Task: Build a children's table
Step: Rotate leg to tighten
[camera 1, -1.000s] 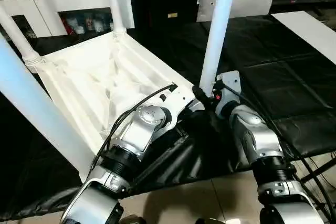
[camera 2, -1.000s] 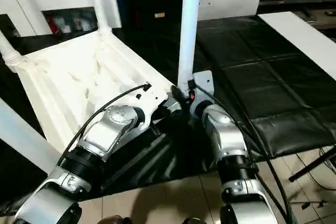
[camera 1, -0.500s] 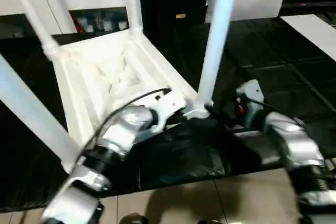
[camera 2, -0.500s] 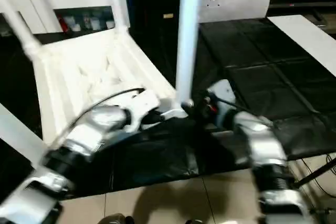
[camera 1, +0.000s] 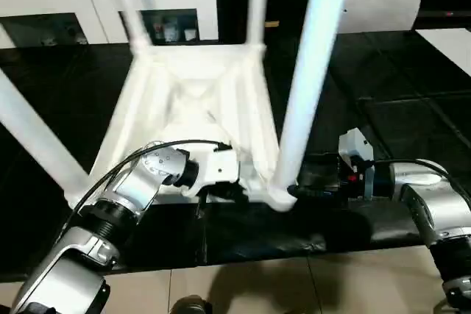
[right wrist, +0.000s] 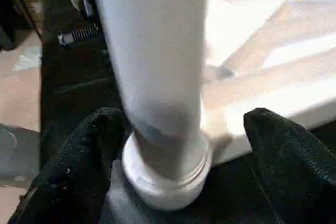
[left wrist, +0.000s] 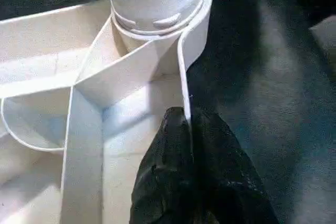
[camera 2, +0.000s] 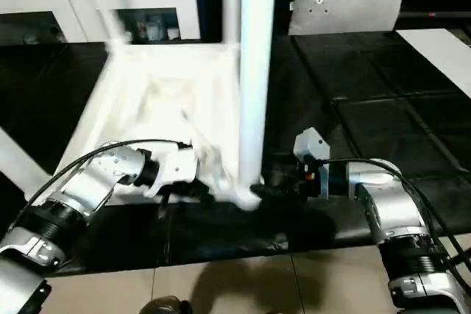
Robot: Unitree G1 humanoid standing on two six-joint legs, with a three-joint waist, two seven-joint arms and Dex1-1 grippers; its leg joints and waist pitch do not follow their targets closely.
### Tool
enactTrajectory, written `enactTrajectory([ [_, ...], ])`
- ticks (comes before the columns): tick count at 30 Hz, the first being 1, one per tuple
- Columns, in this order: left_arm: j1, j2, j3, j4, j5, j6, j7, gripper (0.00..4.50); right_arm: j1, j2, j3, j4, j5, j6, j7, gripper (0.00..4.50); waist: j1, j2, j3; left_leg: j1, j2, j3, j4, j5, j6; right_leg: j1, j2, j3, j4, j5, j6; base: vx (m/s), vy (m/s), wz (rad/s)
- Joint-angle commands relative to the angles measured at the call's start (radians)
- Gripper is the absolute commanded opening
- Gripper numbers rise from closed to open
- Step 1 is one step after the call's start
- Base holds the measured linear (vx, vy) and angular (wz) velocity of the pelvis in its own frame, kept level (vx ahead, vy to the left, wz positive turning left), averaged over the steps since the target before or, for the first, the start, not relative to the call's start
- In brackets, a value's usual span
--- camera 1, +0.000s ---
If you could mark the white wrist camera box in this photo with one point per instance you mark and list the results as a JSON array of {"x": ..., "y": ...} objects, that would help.
[
  {"x": 217, "y": 165},
  {"x": 355, "y": 143}
]

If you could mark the white plastic table top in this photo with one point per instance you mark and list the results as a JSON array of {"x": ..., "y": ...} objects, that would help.
[{"x": 199, "y": 86}]

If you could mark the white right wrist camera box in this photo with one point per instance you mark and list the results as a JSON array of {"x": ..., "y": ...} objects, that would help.
[{"x": 355, "y": 143}]

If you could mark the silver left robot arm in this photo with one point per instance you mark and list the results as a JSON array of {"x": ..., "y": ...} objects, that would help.
[{"x": 118, "y": 196}]

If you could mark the small yellow label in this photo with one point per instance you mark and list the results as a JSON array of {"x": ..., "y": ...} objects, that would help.
[{"x": 272, "y": 23}]

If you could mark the white sheet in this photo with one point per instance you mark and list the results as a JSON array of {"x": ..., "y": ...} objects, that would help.
[{"x": 449, "y": 49}]

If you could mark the white plastic table leg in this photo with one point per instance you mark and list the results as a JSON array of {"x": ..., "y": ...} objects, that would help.
[
  {"x": 37, "y": 145},
  {"x": 309, "y": 71},
  {"x": 257, "y": 1},
  {"x": 131, "y": 5}
]

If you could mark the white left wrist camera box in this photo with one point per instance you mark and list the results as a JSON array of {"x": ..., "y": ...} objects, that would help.
[{"x": 217, "y": 165}]

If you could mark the grey cushion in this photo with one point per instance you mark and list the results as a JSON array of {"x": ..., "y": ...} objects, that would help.
[{"x": 390, "y": 1}]

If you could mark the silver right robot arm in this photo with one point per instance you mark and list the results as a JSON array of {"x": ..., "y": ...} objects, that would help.
[{"x": 434, "y": 204}]

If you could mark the black work mat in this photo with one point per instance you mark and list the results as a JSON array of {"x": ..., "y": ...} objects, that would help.
[{"x": 383, "y": 108}]

